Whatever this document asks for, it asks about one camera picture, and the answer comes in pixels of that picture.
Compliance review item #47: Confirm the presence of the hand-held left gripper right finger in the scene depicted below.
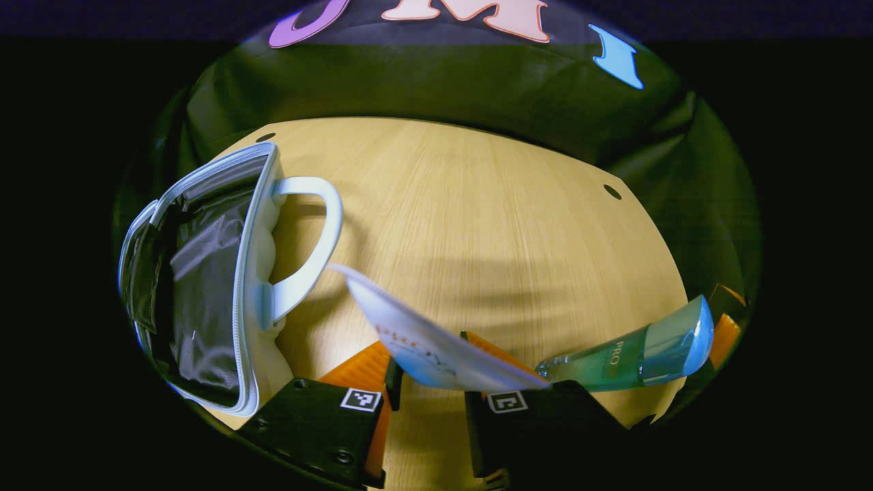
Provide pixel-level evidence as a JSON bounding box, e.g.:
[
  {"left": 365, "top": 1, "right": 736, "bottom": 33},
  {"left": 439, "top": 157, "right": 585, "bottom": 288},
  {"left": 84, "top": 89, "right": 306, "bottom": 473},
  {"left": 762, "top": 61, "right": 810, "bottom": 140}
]
[{"left": 460, "top": 331, "right": 632, "bottom": 479}]

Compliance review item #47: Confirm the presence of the white blue skin care tube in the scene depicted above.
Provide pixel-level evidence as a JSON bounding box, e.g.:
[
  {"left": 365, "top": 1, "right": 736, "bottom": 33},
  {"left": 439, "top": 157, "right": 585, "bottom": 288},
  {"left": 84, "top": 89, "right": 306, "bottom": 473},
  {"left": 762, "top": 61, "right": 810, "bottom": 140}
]
[{"left": 327, "top": 263, "right": 550, "bottom": 393}]

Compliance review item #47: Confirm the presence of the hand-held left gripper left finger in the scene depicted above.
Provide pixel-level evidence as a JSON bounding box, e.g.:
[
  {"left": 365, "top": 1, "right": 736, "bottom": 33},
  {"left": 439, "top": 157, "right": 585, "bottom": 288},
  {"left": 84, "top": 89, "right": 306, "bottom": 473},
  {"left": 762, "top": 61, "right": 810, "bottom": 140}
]
[{"left": 235, "top": 341, "right": 404, "bottom": 490}]

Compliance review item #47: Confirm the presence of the white suitcase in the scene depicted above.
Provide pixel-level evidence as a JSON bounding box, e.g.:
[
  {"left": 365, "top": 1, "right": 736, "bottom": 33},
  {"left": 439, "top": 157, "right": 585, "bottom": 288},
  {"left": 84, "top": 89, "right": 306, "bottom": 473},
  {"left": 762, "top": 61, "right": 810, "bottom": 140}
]
[{"left": 117, "top": 141, "right": 344, "bottom": 418}]

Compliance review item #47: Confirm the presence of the green blue-capped skin care bottle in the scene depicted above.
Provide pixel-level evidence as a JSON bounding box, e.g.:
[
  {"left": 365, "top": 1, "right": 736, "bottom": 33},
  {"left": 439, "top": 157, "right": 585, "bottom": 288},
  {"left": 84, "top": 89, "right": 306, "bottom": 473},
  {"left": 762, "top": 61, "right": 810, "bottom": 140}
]
[{"left": 535, "top": 295, "right": 715, "bottom": 393}]

